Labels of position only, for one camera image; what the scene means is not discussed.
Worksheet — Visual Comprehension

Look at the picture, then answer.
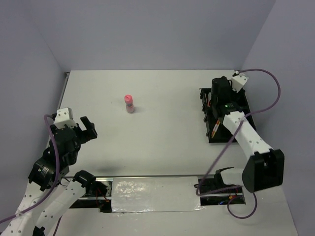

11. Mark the orange pen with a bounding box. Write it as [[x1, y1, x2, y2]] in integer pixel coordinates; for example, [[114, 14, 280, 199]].
[[211, 119, 220, 136]]

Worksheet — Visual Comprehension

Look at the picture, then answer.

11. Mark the pink-capped marker tube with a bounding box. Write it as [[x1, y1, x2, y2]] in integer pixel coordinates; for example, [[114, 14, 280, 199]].
[[124, 94, 134, 113]]

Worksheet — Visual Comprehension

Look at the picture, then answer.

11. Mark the orange-capped clear highlighter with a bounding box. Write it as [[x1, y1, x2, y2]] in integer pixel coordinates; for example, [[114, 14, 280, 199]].
[[207, 93, 211, 107]]

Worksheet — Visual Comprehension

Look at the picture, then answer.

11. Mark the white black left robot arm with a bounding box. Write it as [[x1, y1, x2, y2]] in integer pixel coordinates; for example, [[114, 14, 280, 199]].
[[1, 114, 111, 236]]

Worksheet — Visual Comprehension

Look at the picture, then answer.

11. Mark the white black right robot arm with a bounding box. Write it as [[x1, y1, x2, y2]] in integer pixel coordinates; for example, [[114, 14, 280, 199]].
[[210, 77, 284, 193]]

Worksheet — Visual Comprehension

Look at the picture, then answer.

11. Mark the black four-compartment organizer tray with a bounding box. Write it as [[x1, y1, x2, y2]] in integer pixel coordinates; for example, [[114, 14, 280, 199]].
[[200, 88, 250, 144]]

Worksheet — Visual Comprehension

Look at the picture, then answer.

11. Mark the silver tape-covered panel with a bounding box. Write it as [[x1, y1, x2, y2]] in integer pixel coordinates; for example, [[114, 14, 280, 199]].
[[111, 177, 203, 213]]

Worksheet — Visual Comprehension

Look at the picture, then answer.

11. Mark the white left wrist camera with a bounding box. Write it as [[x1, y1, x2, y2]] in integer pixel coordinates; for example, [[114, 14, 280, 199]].
[[53, 107, 77, 129]]

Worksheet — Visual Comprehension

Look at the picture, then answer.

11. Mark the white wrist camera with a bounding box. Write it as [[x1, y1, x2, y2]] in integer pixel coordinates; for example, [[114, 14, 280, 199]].
[[230, 71, 249, 93], [53, 107, 77, 129]]

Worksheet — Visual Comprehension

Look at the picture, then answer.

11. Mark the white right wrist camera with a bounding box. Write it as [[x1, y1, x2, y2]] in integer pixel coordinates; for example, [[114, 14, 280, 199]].
[[230, 71, 249, 93]]

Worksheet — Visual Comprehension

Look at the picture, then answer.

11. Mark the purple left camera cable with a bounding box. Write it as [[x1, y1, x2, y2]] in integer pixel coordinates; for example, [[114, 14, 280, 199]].
[[0, 114, 62, 236]]

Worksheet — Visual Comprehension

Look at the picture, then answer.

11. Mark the purple camera cable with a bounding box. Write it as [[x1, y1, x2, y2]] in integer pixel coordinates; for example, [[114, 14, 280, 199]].
[[196, 68, 282, 219], [0, 114, 62, 236]]

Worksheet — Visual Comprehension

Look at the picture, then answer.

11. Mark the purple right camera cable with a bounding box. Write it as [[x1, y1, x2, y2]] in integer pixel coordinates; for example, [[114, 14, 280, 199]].
[[196, 68, 282, 219]]

